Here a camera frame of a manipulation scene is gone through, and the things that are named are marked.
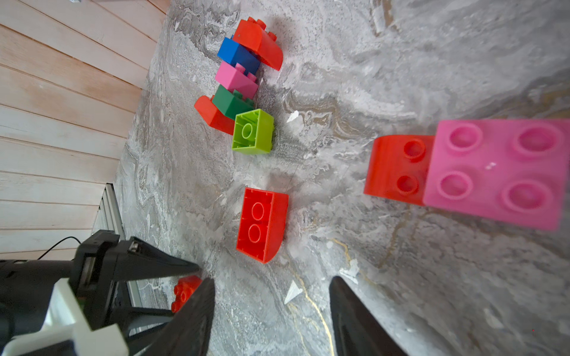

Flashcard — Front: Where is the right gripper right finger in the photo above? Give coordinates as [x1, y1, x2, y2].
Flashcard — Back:
[329, 276, 407, 356]

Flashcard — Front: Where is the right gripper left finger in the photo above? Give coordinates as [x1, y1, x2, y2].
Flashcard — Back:
[142, 278, 215, 355]

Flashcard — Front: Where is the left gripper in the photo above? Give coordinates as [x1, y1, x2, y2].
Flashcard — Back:
[69, 230, 200, 345]

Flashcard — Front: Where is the long red lego brick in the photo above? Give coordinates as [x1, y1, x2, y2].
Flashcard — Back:
[364, 135, 435, 206]

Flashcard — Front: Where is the small red curved brick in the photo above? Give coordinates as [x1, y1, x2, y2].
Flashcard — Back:
[194, 96, 235, 136]

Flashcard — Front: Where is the lime green lego brick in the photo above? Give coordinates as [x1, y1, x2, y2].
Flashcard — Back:
[232, 109, 275, 155]

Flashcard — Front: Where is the pink lego brick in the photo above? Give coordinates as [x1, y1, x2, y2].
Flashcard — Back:
[423, 119, 569, 231]
[215, 62, 259, 99]

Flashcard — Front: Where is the blue lego brick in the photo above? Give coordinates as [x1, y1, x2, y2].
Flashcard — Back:
[218, 38, 261, 75]

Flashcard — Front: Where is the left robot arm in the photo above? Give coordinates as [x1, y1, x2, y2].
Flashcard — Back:
[1, 230, 200, 355]

